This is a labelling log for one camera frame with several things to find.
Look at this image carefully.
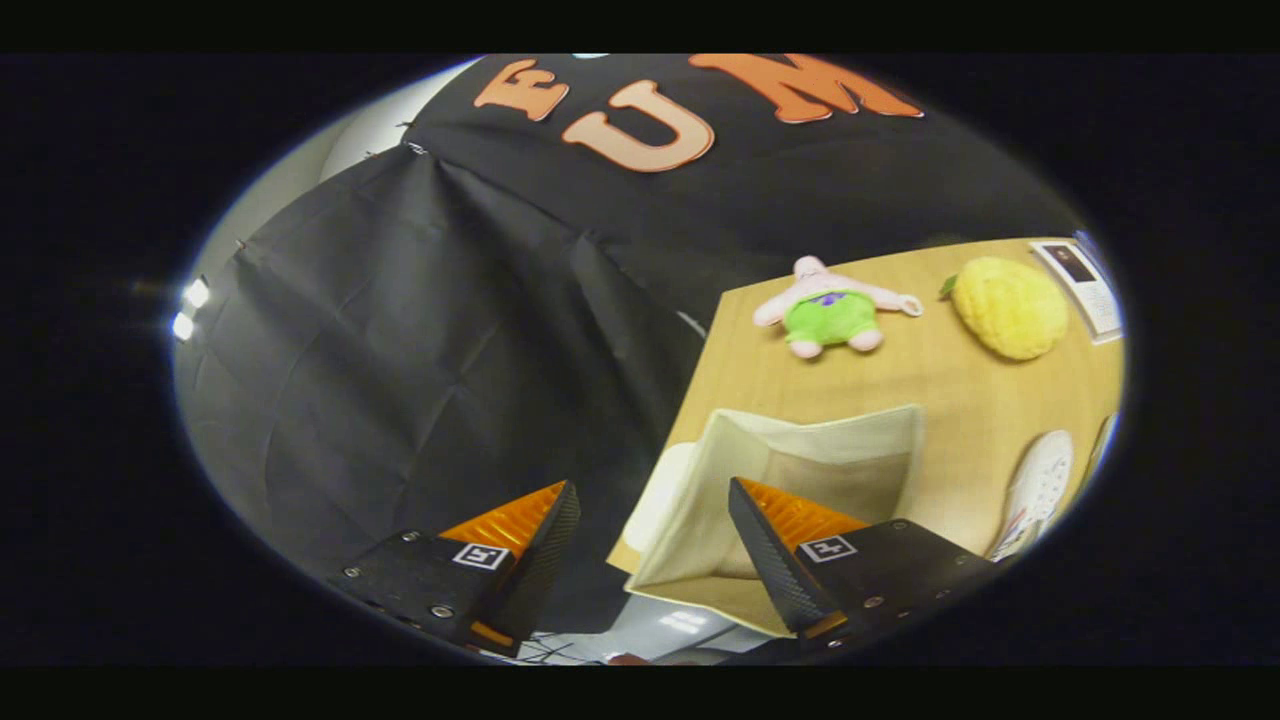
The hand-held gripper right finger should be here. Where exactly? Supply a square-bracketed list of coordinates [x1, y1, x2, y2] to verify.
[728, 477, 1001, 651]

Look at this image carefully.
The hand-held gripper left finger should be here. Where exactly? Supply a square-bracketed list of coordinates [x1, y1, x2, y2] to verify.
[330, 480, 581, 658]

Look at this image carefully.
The beige fabric storage box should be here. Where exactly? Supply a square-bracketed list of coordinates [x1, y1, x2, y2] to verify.
[607, 405, 926, 638]

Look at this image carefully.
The white shoe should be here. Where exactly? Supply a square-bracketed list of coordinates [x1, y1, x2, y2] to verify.
[985, 430, 1076, 563]

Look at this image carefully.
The pink starfish plush toy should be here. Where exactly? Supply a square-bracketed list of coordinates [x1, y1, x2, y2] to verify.
[753, 256, 924, 359]

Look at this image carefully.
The yellow round plush cushion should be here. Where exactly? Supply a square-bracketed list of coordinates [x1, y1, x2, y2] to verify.
[940, 257, 1071, 361]

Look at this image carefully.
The white book with portrait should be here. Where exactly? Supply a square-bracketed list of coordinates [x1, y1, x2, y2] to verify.
[1030, 238, 1123, 345]

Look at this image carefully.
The long ceiling light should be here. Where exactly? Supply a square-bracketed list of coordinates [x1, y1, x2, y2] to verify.
[170, 275, 213, 343]

